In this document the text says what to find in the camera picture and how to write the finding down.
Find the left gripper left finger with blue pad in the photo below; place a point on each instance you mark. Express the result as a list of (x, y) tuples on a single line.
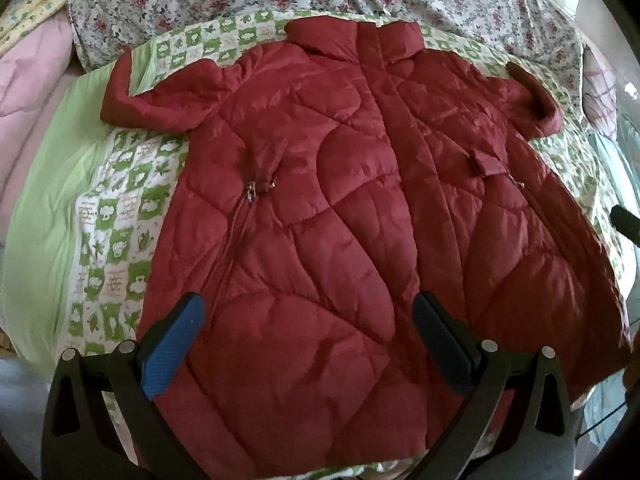
[(101, 421)]

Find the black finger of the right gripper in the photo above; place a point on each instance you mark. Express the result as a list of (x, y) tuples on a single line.
[(626, 224)]

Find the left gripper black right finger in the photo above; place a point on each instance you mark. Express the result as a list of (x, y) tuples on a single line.
[(515, 420)]

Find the red quilted puffer jacket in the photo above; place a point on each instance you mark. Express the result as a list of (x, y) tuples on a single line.
[(331, 177)]

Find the pink plaid pillow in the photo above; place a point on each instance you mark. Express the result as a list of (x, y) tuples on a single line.
[(599, 97)]

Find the green white patterned bedspread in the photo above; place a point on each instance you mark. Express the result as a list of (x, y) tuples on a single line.
[(80, 247)]

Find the pink quilt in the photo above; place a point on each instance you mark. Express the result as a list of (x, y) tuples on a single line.
[(34, 76)]

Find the yellow patterned cloth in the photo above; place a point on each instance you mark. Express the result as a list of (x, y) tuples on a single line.
[(23, 18)]

